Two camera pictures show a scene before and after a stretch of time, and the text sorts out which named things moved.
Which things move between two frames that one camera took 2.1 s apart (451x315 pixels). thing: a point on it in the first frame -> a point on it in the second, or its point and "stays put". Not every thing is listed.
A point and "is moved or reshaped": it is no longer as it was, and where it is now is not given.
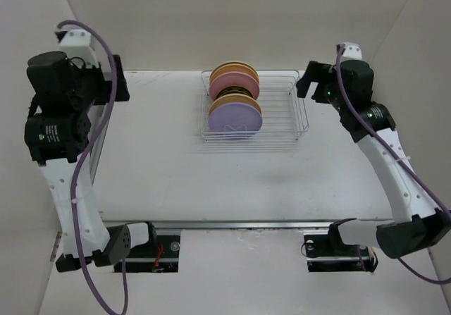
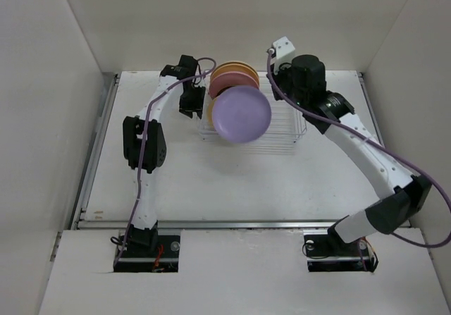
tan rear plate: [235, 62] stays put
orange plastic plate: [234, 68] stays put
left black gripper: [106, 93] -> [189, 109]
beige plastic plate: [234, 98] -> [210, 114]
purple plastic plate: [235, 117] is moved or reshaped
